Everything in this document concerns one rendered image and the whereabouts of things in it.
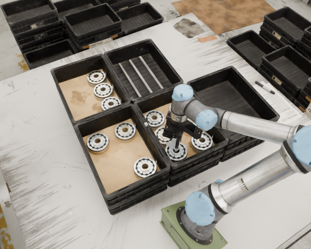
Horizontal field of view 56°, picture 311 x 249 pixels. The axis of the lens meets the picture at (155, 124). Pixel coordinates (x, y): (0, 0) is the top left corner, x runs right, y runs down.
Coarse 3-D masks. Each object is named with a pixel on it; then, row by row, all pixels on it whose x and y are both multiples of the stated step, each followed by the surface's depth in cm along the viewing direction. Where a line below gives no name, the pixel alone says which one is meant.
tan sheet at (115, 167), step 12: (96, 132) 143; (108, 132) 144; (120, 144) 140; (132, 144) 140; (144, 144) 140; (96, 156) 136; (108, 156) 136; (120, 156) 136; (132, 156) 136; (144, 156) 136; (96, 168) 132; (108, 168) 132; (120, 168) 132; (132, 168) 132; (144, 168) 133; (156, 168) 133; (108, 180) 129; (120, 180) 129; (132, 180) 129; (108, 192) 126
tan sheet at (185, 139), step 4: (168, 104) 155; (156, 108) 153; (160, 108) 153; (164, 108) 153; (168, 108) 153; (144, 116) 150; (164, 116) 150; (164, 124) 147; (200, 128) 146; (184, 136) 143; (188, 136) 143; (184, 140) 142; (188, 140) 142; (184, 144) 140; (188, 144) 140; (212, 144) 141; (164, 148) 139; (188, 148) 139; (176, 152) 138; (188, 152) 138; (192, 152) 138; (196, 152) 138; (188, 156) 137
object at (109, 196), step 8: (128, 104) 141; (112, 112) 138; (136, 112) 140; (88, 120) 136; (144, 128) 134; (80, 136) 132; (152, 136) 131; (88, 152) 126; (160, 152) 126; (88, 160) 123; (168, 168) 122; (96, 176) 119; (152, 176) 121; (136, 184) 117; (104, 192) 115; (112, 192) 115; (120, 192) 116
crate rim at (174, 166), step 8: (152, 96) 145; (136, 104) 141; (144, 120) 136; (224, 136) 132; (160, 144) 128; (216, 144) 129; (224, 144) 130; (200, 152) 127; (208, 152) 128; (168, 160) 124; (184, 160) 125; (192, 160) 126
